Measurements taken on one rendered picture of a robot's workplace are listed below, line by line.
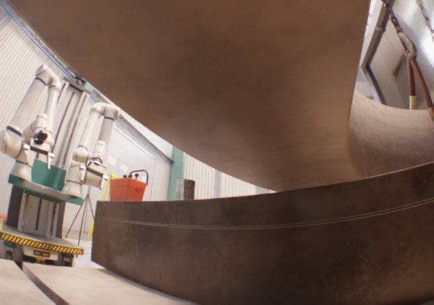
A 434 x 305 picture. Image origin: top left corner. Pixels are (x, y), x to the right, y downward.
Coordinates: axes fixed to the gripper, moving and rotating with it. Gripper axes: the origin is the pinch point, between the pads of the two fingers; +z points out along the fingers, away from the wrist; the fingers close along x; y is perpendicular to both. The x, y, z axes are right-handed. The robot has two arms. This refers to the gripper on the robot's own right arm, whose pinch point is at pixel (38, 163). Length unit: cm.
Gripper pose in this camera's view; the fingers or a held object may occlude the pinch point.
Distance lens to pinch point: 128.2
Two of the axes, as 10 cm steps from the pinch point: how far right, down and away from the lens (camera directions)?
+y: -8.3, 5.2, 2.3
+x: -4.2, -2.9, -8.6
